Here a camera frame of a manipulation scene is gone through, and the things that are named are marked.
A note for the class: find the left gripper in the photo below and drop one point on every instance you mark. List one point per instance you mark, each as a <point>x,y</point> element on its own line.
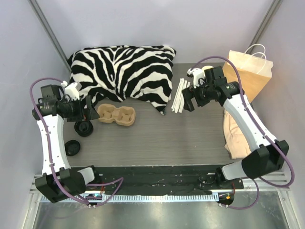
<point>86,109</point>

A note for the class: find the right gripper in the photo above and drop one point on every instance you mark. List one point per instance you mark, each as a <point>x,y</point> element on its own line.
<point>195,96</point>

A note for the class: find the black lid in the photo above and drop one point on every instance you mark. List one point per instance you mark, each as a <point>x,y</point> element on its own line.
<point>83,128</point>
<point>72,147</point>

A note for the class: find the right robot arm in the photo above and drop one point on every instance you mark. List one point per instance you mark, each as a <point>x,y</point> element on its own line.
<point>267,153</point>

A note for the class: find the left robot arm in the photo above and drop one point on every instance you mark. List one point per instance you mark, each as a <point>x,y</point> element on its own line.
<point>59,104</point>

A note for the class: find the white wrapped straw middle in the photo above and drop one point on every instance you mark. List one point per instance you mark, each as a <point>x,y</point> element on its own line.
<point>179,96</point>

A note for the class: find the white wrapped straw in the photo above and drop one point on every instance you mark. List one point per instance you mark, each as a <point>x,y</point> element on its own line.
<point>180,103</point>
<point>179,96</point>
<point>173,107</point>

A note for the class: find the white wrapped straw left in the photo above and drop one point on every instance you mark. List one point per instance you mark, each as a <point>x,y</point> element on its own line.
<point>173,107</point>

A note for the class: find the white wrapped straw right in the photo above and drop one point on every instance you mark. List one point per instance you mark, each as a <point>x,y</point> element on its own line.
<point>180,103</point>

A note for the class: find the stack of paper cups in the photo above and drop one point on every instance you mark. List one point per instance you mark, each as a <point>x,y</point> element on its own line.
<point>207,67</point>

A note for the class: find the cardboard cup carrier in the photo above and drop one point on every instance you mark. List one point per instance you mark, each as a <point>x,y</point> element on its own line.
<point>124,116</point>

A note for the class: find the zebra print pillow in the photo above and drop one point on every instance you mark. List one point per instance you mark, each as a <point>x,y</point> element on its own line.
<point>123,71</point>

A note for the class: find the beige cloth bag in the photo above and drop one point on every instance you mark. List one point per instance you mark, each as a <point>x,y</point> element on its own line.
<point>236,143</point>

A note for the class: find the brown paper bag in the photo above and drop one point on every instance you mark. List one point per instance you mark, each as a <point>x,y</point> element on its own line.
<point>255,70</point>

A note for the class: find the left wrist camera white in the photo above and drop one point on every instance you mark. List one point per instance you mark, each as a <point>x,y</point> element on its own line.
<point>72,90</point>

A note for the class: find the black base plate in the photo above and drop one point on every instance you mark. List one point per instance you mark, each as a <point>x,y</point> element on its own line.
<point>162,180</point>

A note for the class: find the aluminium rail frame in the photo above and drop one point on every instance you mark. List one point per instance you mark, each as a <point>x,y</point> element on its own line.
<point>257,205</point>

